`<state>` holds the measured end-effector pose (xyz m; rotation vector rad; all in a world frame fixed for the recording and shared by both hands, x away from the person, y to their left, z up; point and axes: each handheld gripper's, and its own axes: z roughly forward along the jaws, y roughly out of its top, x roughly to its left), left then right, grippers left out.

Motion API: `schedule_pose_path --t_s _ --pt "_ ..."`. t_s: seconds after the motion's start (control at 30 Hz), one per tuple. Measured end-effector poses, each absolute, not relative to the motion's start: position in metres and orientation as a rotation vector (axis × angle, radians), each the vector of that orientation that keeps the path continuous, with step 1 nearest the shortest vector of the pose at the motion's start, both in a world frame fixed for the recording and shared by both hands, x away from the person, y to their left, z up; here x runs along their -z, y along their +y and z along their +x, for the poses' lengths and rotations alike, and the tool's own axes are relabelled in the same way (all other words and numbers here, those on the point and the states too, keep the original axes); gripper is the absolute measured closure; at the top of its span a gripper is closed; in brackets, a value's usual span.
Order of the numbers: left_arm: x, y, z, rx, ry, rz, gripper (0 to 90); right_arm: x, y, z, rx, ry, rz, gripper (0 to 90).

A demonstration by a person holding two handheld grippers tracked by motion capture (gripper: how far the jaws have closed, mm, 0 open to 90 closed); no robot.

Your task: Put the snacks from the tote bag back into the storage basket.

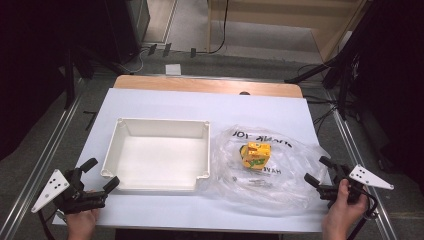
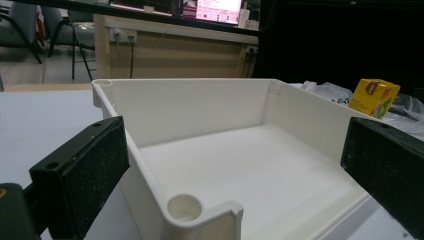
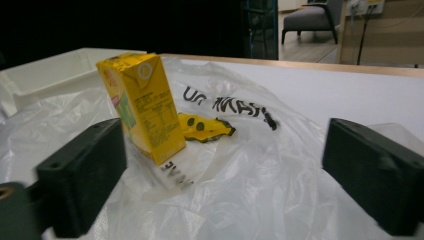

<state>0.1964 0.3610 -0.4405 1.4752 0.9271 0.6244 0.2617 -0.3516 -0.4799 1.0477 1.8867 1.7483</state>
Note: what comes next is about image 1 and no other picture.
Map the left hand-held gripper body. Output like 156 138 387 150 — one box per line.
31 168 109 215

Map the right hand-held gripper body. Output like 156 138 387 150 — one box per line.
316 163 395 204

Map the clear plastic bag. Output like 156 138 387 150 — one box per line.
205 124 330 212

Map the white plastic bin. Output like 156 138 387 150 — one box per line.
100 117 212 192

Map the yellow juice carton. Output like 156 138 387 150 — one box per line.
239 141 272 171

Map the person's right hand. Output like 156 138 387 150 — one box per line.
321 178 369 240

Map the person's left hand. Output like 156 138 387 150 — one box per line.
65 189 101 240

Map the white table mat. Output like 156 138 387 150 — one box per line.
52 87 330 234

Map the black tripod stand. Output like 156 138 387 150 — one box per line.
283 33 368 121

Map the white paper sheet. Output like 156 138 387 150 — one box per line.
165 63 183 76

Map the wooden table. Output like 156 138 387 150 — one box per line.
113 74 304 99

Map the black cabinet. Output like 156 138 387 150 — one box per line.
103 0 151 66

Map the wooden shelf unit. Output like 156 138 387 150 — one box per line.
206 0 373 64

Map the metal floor rail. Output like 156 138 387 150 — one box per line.
0 79 84 240
324 89 401 240

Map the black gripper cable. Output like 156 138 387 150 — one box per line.
36 209 68 240
346 186 380 240

